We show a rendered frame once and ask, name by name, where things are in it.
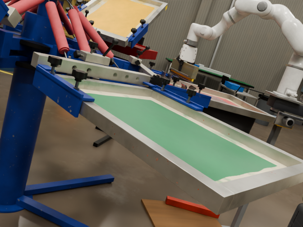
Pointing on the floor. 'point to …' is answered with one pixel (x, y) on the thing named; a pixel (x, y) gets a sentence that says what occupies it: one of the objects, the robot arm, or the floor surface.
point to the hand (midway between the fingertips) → (182, 69)
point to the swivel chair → (224, 83)
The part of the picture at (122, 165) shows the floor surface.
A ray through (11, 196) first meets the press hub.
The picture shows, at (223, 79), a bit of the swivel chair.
